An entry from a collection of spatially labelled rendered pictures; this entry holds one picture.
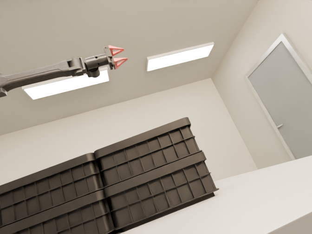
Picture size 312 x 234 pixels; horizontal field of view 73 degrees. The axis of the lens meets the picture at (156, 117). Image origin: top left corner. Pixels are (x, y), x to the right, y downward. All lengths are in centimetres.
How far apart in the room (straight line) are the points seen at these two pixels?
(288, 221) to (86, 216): 52
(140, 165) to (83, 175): 17
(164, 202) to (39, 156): 413
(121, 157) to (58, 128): 407
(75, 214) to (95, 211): 6
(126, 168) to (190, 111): 418
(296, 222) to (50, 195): 59
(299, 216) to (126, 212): 46
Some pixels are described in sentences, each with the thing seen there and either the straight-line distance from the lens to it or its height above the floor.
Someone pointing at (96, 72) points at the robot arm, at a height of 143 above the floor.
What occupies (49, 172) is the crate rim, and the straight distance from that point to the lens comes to 68.
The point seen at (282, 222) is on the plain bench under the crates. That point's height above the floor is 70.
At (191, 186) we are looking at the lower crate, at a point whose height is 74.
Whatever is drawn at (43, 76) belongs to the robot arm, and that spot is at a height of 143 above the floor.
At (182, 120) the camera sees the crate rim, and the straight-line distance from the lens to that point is 62.
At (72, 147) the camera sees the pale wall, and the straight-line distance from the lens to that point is 447.
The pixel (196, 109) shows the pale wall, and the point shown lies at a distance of 480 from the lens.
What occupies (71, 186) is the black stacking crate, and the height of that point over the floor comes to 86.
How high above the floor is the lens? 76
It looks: 19 degrees up
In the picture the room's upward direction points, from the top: 21 degrees counter-clockwise
